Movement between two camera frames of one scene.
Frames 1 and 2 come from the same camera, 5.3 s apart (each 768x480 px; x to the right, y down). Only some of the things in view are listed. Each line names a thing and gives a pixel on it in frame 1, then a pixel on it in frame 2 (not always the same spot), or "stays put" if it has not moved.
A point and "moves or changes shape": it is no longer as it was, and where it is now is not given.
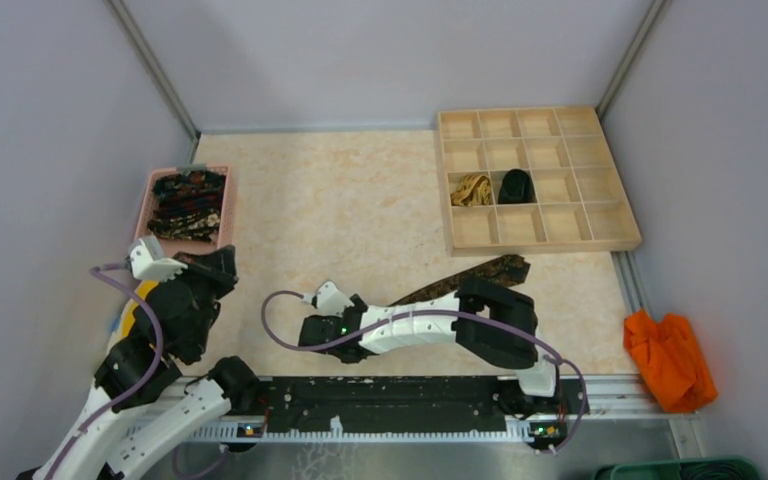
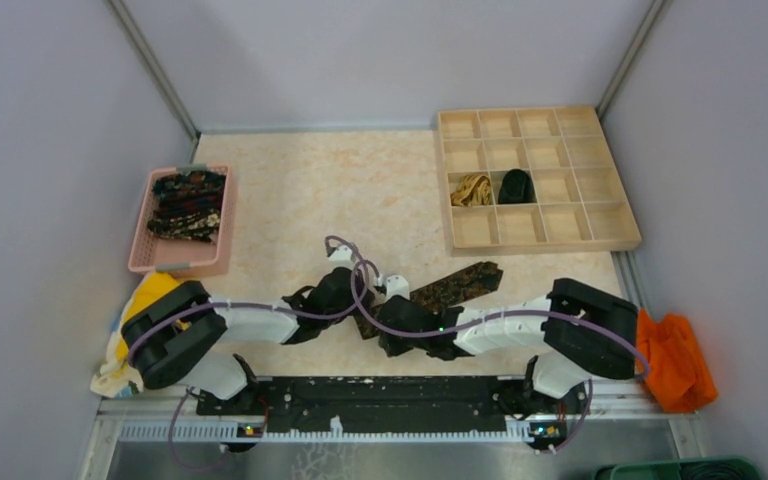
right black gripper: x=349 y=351 → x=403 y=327
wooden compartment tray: x=533 y=180 stays put
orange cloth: x=671 y=361 stays put
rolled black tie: x=516 y=188 stays put
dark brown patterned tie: x=510 y=269 moves or changes shape
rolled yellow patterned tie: x=474 y=190 stays put
